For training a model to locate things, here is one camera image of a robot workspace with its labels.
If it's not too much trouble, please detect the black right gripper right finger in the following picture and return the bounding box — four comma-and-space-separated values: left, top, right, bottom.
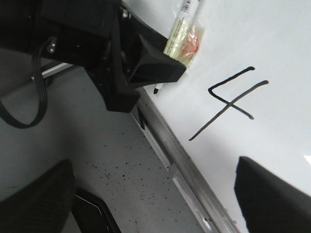
234, 156, 311, 233

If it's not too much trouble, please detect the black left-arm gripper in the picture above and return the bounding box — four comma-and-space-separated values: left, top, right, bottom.
0, 0, 168, 113

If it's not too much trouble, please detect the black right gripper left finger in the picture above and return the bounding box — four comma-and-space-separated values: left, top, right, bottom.
0, 160, 76, 233

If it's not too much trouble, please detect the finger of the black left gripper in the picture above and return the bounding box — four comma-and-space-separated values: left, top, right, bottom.
127, 35, 187, 88

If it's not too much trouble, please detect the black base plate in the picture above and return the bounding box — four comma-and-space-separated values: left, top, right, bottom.
71, 188, 121, 233

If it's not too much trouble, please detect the white whiteboard with aluminium frame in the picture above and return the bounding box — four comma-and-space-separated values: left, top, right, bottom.
141, 0, 311, 233

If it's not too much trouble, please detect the black ribbed cable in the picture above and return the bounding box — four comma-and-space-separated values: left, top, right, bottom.
0, 36, 58, 129

